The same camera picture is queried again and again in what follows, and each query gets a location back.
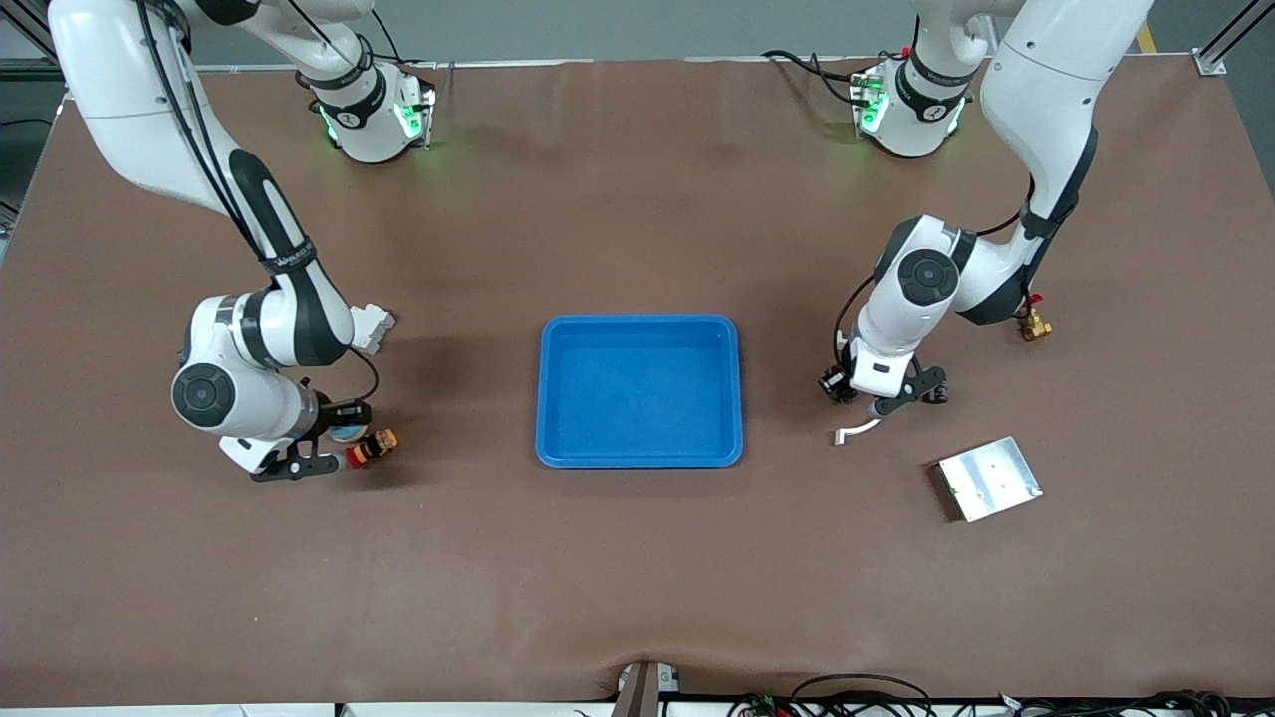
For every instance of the silver metal plate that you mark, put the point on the silver metal plate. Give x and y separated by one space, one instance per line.
991 480

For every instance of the aluminium frame profile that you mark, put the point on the aluminium frame profile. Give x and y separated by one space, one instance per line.
30 70
1210 64

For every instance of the red and orange emergency button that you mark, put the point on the red and orange emergency button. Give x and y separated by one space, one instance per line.
374 448

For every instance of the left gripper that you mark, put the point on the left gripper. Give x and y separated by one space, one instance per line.
833 382

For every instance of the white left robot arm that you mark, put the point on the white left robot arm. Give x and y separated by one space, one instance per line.
1046 80

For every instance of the grey metal table bracket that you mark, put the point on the grey metal table bracket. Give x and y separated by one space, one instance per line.
642 689

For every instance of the blue plastic tray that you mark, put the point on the blue plastic tray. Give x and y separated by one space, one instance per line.
637 398

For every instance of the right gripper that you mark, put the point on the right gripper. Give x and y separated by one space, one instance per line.
346 413

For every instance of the blue bell with beige button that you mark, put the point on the blue bell with beige button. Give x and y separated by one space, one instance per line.
349 435

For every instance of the white circuit breaker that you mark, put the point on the white circuit breaker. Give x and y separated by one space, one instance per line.
374 329

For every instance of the white semicircular pipe bracket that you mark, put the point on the white semicircular pipe bracket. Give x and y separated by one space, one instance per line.
857 432

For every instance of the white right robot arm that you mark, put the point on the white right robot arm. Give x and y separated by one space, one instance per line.
120 100

